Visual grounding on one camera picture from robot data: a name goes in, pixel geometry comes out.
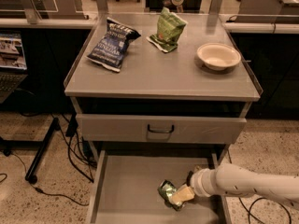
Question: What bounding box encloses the black stand leg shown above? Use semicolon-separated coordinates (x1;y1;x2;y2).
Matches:
0;118;60;184

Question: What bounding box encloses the green soda can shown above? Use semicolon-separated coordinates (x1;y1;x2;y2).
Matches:
157;180;185;211

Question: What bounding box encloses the closed top drawer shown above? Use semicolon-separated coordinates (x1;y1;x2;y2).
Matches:
76;114;246;145

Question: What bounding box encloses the grey drawer cabinet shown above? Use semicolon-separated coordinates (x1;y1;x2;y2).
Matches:
63;12;263;224

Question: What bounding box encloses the green chip bag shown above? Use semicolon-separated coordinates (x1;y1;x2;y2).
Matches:
147;7;188;53

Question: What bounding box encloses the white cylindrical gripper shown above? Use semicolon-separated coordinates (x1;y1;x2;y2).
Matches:
170;165;220;205

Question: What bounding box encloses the laptop computer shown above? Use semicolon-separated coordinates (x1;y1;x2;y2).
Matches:
0;30;28;104

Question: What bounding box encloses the black floor cables left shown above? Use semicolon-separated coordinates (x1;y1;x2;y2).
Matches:
0;112;98;207

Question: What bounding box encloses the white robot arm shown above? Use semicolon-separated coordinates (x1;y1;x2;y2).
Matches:
170;163;299;210

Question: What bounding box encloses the open middle drawer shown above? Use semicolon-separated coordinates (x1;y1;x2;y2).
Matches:
86;150;232;224

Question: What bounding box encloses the blue chip bag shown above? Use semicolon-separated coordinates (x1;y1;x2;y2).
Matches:
87;18;141;72

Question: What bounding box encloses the black floor cable right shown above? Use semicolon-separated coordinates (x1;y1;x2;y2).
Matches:
227;148;292;224

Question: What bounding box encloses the white bowl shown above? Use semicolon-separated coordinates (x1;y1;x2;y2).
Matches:
196;43;241;71

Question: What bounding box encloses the black drawer handle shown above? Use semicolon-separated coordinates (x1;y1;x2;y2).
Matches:
147;124;175;133

